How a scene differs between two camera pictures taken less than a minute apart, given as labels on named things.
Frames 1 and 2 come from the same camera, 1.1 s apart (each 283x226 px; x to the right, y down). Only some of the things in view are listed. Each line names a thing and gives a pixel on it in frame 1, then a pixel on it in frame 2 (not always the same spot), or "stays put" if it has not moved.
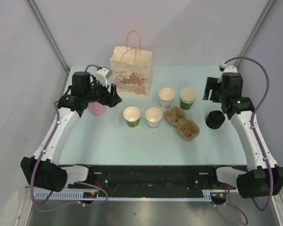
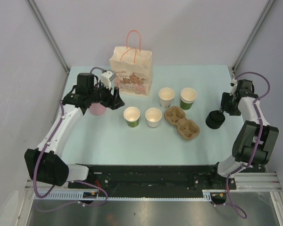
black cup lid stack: (214, 119) stays put
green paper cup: (132, 115) stays put
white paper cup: (153, 116) stays put
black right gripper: (211, 83) to (224, 106)
